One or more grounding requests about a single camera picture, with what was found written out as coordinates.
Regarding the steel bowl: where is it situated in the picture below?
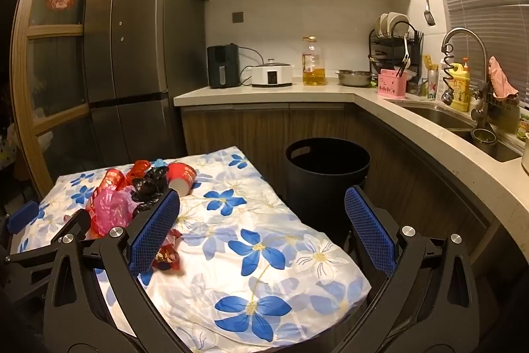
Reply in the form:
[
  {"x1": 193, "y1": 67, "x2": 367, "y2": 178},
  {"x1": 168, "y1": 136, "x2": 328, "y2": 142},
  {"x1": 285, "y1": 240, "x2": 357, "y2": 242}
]
[{"x1": 336, "y1": 69, "x2": 379, "y2": 87}]

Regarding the black plastic bag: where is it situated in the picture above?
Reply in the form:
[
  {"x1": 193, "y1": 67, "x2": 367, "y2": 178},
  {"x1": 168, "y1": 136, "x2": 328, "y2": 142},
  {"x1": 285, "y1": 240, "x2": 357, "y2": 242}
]
[{"x1": 131, "y1": 166, "x2": 169, "y2": 219}]

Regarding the steel kitchen faucet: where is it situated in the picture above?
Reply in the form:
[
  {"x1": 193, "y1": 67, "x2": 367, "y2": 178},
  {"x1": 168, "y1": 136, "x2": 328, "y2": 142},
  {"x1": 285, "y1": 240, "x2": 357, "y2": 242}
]
[{"x1": 440, "y1": 27, "x2": 492, "y2": 130}]

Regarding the grey steel refrigerator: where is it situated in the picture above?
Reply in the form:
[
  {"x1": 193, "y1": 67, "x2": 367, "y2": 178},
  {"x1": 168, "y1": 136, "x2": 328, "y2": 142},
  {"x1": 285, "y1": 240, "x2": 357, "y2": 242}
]
[{"x1": 83, "y1": 0, "x2": 207, "y2": 167}]

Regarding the pink plastic bag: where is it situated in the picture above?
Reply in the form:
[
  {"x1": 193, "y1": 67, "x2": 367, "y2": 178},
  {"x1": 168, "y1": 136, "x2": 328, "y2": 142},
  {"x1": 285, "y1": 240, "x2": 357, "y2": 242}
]
[{"x1": 86, "y1": 188, "x2": 137, "y2": 232}]

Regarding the steel sink strainer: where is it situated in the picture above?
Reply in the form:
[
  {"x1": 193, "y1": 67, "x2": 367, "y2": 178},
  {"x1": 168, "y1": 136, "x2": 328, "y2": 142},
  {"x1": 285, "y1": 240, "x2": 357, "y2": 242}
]
[{"x1": 471, "y1": 127, "x2": 497, "y2": 147}]

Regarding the red plastic bag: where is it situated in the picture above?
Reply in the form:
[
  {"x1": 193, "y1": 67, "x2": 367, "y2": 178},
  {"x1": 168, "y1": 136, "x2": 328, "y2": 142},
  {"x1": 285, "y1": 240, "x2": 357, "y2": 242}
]
[{"x1": 89, "y1": 160, "x2": 151, "y2": 238}]

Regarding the blue floral cloth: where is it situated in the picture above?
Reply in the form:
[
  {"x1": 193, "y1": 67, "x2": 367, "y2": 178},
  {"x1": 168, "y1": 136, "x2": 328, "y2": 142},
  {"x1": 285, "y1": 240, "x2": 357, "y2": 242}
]
[{"x1": 8, "y1": 146, "x2": 372, "y2": 349}]

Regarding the black air fryer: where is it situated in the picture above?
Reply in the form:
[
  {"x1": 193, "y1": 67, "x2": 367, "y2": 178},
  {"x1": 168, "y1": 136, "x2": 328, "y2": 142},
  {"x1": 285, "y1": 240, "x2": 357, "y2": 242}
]
[{"x1": 207, "y1": 43, "x2": 241, "y2": 89}]

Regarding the white electric cooker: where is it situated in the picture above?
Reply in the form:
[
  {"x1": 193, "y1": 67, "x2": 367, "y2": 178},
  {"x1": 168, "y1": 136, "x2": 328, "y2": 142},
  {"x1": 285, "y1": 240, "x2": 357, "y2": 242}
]
[{"x1": 251, "y1": 59, "x2": 295, "y2": 88}]

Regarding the cooking oil bottle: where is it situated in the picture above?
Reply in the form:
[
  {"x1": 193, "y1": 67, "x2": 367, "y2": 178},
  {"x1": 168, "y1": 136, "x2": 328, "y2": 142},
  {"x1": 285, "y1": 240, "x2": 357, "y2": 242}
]
[{"x1": 302, "y1": 36, "x2": 327, "y2": 86}]

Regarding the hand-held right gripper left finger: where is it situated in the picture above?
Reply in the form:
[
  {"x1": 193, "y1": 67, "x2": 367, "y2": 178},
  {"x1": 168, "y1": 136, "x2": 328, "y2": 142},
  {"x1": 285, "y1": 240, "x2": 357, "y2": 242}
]
[{"x1": 43, "y1": 189, "x2": 184, "y2": 353}]

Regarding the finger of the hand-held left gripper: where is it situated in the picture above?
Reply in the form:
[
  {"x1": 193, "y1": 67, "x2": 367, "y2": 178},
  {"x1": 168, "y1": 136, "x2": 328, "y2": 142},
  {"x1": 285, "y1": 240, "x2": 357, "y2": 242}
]
[
  {"x1": 0, "y1": 201, "x2": 40, "y2": 254},
  {"x1": 3, "y1": 209, "x2": 92, "y2": 269}
]

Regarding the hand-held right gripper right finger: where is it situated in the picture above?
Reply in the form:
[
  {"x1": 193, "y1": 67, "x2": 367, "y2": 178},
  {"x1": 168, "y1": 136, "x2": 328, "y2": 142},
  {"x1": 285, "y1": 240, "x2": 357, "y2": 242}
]
[{"x1": 339, "y1": 185, "x2": 488, "y2": 353}]

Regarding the red paper cup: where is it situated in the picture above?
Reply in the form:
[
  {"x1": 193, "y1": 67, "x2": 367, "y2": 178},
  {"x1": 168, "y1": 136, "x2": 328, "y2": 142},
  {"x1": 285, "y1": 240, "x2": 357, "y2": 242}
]
[
  {"x1": 152, "y1": 229, "x2": 183, "y2": 272},
  {"x1": 166, "y1": 161, "x2": 197, "y2": 197}
]

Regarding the hanging steel spatula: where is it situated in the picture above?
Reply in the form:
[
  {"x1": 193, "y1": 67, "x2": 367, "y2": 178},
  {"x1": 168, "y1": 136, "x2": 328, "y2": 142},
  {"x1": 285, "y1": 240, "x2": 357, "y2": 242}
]
[{"x1": 421, "y1": 0, "x2": 436, "y2": 26}]

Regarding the pink utensil holder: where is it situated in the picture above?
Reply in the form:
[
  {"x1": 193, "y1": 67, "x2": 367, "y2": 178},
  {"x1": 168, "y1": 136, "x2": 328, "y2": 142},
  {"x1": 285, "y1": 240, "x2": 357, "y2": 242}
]
[{"x1": 377, "y1": 68, "x2": 408, "y2": 97}]

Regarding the black dish rack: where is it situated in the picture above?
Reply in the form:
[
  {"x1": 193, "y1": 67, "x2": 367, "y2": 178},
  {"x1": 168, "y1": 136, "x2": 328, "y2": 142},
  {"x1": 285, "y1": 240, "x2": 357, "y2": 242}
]
[{"x1": 368, "y1": 21, "x2": 425, "y2": 83}]

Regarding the wooden lower kitchen cabinet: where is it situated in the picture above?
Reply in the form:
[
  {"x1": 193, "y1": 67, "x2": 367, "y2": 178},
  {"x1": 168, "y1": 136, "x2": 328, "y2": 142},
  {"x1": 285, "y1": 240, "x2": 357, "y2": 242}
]
[{"x1": 181, "y1": 102, "x2": 517, "y2": 296}]

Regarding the wooden glass door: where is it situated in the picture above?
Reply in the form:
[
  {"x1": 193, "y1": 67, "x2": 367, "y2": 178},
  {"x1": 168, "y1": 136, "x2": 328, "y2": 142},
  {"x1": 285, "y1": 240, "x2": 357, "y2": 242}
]
[{"x1": 10, "y1": 0, "x2": 120, "y2": 197}]

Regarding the steel kitchen sink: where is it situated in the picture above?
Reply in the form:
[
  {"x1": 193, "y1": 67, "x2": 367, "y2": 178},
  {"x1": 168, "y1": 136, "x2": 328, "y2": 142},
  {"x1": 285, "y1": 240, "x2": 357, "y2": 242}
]
[{"x1": 392, "y1": 101, "x2": 523, "y2": 163}]

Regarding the yellow detergent bottle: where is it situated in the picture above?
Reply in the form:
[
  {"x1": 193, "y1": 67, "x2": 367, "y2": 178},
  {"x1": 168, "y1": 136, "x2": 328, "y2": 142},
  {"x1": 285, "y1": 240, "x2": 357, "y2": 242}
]
[{"x1": 450, "y1": 57, "x2": 472, "y2": 112}]

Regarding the black coiled sprayer hose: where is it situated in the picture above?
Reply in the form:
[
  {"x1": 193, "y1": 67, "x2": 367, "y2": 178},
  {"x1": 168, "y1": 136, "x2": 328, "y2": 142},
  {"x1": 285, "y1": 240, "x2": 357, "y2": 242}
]
[{"x1": 440, "y1": 45, "x2": 456, "y2": 106}]

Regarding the white spoon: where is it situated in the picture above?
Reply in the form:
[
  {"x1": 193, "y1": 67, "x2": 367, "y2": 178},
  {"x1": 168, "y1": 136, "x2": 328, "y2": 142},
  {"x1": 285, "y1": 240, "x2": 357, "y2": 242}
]
[{"x1": 399, "y1": 32, "x2": 413, "y2": 69}]

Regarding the black trash bin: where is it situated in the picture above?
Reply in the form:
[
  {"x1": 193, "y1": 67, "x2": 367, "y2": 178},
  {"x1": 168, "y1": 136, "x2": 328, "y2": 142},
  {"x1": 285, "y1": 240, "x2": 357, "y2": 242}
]
[{"x1": 285, "y1": 137, "x2": 371, "y2": 250}]

